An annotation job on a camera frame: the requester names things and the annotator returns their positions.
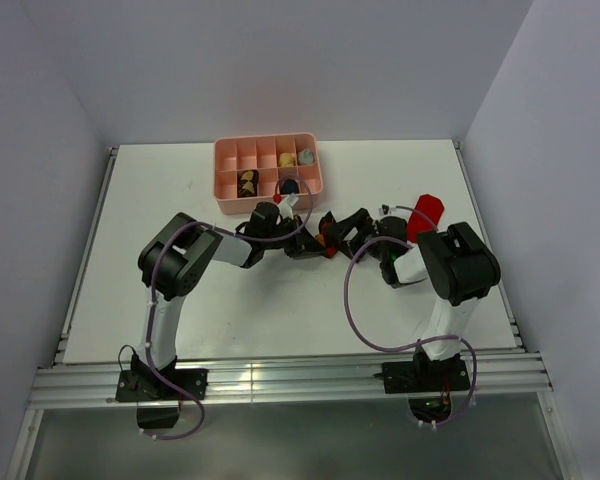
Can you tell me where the red orange argyle sock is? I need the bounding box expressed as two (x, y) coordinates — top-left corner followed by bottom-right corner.
(315, 211), (339, 259)

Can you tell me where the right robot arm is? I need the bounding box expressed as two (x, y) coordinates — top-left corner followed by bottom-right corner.
(319, 207), (501, 390)

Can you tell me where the yellow rolled sock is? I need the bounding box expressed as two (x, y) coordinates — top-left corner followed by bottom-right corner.
(278, 152), (296, 168)

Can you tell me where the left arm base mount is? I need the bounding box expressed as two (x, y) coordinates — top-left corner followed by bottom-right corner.
(115, 369), (208, 431)

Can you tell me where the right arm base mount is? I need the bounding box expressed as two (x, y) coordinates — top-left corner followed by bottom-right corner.
(374, 352), (470, 423)

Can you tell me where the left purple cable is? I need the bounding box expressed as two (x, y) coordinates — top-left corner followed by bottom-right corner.
(117, 174), (315, 441)

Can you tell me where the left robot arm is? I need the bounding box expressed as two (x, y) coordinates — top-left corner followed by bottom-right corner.
(131, 202), (326, 399)

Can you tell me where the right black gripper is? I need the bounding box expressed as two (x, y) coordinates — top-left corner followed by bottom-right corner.
(323, 208), (388, 263)

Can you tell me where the grey rolled sock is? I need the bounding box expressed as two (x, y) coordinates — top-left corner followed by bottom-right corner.
(297, 148), (316, 166)

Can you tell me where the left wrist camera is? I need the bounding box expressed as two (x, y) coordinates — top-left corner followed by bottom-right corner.
(273, 193), (299, 219)

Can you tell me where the aluminium front rail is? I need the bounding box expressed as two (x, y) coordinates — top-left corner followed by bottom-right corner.
(27, 350), (552, 410)

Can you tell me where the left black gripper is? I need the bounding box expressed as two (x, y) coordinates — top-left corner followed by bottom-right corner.
(263, 216), (325, 259)

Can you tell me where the dark navy rolled sock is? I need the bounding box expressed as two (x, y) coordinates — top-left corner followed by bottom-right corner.
(279, 178), (300, 195)

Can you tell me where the red christmas sock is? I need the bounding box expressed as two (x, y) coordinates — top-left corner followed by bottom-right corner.
(406, 194), (445, 243)

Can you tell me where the pink divided organizer box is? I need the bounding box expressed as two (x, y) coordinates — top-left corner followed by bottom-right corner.
(213, 132), (324, 215)

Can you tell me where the brown yellow argyle sock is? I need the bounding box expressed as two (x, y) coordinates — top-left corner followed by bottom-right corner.
(237, 170), (259, 198)

